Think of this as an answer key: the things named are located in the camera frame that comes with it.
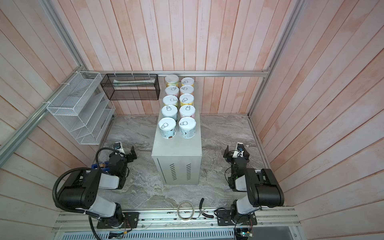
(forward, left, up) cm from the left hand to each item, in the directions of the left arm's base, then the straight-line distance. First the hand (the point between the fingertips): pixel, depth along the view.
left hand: (126, 149), depth 92 cm
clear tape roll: (-33, -38, -8) cm, 50 cm away
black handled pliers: (-33, -46, -7) cm, 57 cm away
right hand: (+1, -68, +3) cm, 69 cm away
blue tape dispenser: (-11, +10, -2) cm, 15 cm away
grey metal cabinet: (-5, -32, -7) cm, 33 cm away
